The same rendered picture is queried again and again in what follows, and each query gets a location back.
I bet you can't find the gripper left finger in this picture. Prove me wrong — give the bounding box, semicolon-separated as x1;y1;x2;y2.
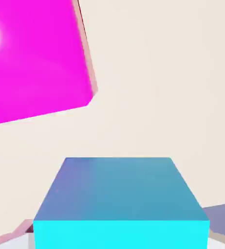
0;219;36;249

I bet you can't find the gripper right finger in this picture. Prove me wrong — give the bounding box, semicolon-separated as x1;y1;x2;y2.
201;201;225;249

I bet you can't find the small cyan cube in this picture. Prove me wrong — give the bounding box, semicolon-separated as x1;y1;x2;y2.
32;157;210;249

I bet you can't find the large magenta box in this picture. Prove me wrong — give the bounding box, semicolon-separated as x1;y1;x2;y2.
0;0;99;127

